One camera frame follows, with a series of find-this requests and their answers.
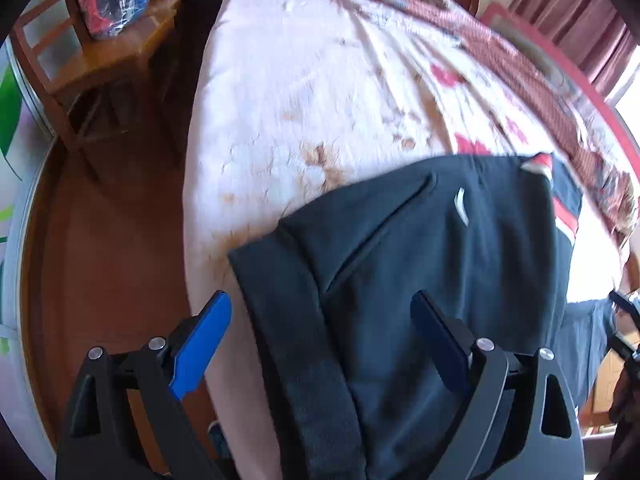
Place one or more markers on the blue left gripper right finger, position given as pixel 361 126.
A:
pixel 448 343

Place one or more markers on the dark navy sport pants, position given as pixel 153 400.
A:
pixel 346 296

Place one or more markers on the bed with floral sheet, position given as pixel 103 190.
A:
pixel 298 98

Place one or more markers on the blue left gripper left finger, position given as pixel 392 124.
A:
pixel 195 341

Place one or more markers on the floral wardrobe sliding door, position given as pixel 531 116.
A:
pixel 26 142

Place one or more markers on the wooden chair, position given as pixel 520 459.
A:
pixel 77 100

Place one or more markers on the red patterned quilt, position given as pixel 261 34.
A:
pixel 613 189

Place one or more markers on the dusky pink curtain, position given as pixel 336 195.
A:
pixel 591 33

